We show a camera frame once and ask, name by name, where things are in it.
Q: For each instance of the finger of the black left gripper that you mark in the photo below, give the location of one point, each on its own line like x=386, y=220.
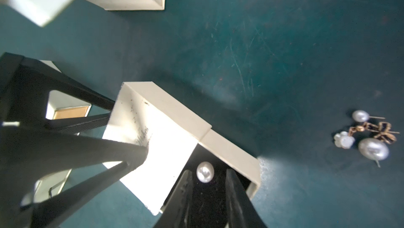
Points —
x=25, y=87
x=29, y=154

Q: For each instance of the white pearl earring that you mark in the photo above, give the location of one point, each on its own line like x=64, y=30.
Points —
x=205, y=172

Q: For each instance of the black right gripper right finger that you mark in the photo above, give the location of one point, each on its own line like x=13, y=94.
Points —
x=240, y=211

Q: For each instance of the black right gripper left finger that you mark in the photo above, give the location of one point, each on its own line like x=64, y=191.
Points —
x=177, y=211

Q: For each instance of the pearl bow earring pile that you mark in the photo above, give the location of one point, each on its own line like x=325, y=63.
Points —
x=370, y=135

